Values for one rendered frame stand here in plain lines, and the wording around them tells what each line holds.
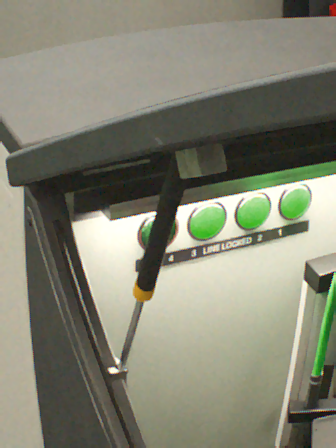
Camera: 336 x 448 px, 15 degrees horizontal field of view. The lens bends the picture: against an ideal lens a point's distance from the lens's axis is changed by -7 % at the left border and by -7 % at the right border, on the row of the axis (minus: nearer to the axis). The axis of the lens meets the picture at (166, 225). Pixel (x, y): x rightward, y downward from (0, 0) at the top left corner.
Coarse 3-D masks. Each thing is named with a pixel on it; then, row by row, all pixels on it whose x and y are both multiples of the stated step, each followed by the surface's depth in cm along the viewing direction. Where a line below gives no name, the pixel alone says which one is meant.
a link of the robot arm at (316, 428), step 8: (328, 416) 112; (312, 424) 115; (320, 424) 112; (328, 424) 111; (312, 432) 115; (320, 432) 111; (328, 432) 111; (312, 440) 111; (320, 440) 111; (328, 440) 111
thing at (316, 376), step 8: (328, 304) 153; (328, 312) 154; (328, 320) 155; (328, 328) 155; (320, 336) 157; (328, 336) 157; (320, 344) 157; (320, 352) 158; (320, 360) 159; (320, 368) 159; (312, 376) 160; (320, 376) 160
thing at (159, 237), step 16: (176, 160) 106; (176, 176) 108; (176, 192) 109; (160, 208) 112; (176, 208) 111; (160, 224) 113; (160, 240) 115; (144, 256) 118; (160, 256) 117; (144, 272) 119; (144, 288) 121; (128, 336) 129; (128, 352) 132; (112, 368) 135
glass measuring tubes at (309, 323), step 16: (320, 256) 161; (304, 272) 161; (320, 272) 158; (304, 288) 162; (320, 288) 159; (304, 304) 163; (320, 304) 161; (304, 320) 164; (320, 320) 163; (304, 336) 166; (304, 352) 167; (304, 368) 167; (288, 384) 170; (304, 384) 168; (288, 400) 171; (288, 432) 175
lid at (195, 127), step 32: (320, 64) 76; (192, 96) 94; (224, 96) 89; (256, 96) 84; (288, 96) 80; (320, 96) 76; (96, 128) 112; (128, 128) 105; (160, 128) 100; (192, 128) 95; (224, 128) 90; (256, 128) 86; (288, 128) 95; (320, 128) 133; (32, 160) 130; (64, 160) 121; (96, 160) 113; (128, 160) 125; (192, 160) 102; (224, 160) 102
